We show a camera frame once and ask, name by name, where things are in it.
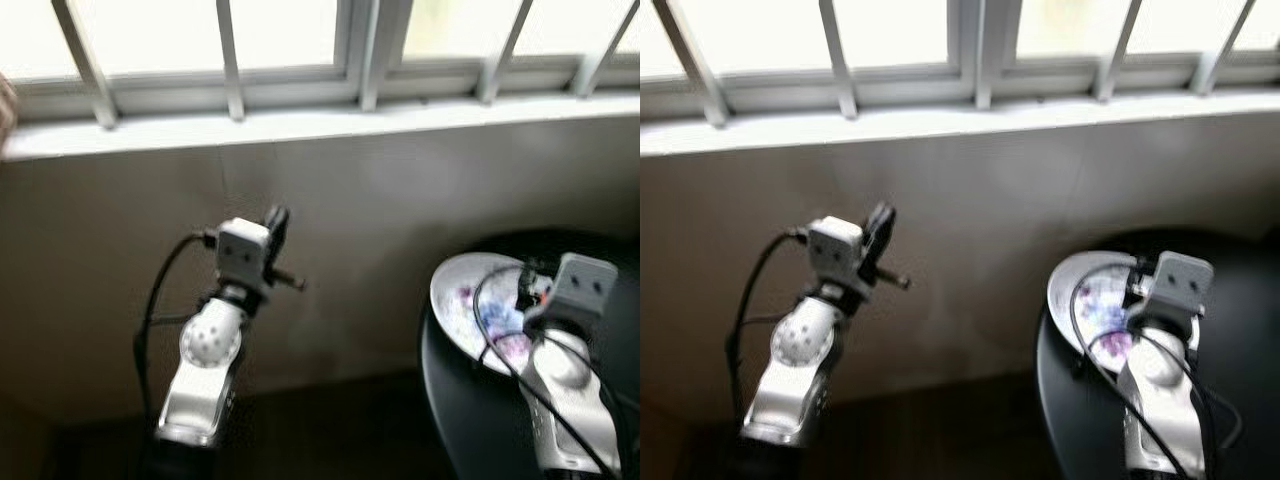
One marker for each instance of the white window frame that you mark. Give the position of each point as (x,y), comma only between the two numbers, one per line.
(920,80)
(300,85)

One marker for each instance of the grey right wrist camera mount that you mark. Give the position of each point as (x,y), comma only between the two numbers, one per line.
(1180,282)
(582,285)

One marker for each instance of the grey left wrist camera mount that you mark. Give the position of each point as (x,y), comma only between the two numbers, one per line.
(835,252)
(243,255)

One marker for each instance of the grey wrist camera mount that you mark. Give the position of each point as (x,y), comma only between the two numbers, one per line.
(1180,282)
(835,252)
(582,285)
(243,255)

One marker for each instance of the white window sill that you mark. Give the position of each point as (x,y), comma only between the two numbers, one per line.
(300,125)
(950,120)

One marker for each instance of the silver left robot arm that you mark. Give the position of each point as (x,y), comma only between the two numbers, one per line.
(795,350)
(205,350)

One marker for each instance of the brown hanging towel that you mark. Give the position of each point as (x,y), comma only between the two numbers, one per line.
(6,115)

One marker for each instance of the black round table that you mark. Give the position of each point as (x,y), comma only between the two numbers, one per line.
(1075,420)
(470,420)

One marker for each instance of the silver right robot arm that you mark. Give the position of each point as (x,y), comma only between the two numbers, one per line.
(1160,385)
(565,380)

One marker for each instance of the white floral print plate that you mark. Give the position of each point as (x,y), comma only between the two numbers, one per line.
(460,300)
(1095,295)

